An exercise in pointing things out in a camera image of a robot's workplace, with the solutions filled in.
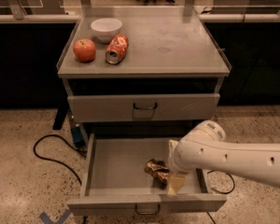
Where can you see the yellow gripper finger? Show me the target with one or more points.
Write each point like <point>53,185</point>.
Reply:
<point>175,183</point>
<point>171,148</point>

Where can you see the blue power adapter box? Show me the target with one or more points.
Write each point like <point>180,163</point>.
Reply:
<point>77,136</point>

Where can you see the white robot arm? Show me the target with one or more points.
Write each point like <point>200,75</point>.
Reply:
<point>205,147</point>

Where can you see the open grey middle drawer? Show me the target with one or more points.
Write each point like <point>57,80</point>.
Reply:
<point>115,182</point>

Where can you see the red soda can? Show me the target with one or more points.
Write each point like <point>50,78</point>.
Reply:
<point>117,49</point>

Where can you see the red apple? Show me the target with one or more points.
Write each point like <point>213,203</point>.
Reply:
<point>85,50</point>

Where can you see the crushed orange gold can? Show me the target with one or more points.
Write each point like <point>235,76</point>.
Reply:
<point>158,170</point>

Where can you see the grey drawer cabinet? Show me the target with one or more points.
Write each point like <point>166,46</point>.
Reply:
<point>169,52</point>

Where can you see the white bowl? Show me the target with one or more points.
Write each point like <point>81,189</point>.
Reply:
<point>105,29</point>

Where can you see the closed grey top drawer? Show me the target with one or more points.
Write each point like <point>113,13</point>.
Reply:
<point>107,108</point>

